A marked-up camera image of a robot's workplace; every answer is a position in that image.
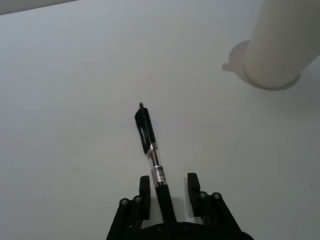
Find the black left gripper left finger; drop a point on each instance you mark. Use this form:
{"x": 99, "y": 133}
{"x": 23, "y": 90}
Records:
{"x": 143, "y": 200}

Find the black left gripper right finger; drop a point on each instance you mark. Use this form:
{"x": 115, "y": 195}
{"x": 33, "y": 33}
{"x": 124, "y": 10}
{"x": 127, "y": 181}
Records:
{"x": 197, "y": 197}

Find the black retractable pen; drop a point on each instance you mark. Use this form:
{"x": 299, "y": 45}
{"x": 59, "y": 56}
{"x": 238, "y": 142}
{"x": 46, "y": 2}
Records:
{"x": 153, "y": 162}

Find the cream vacuum bottle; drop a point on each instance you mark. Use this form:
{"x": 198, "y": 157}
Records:
{"x": 277, "y": 45}

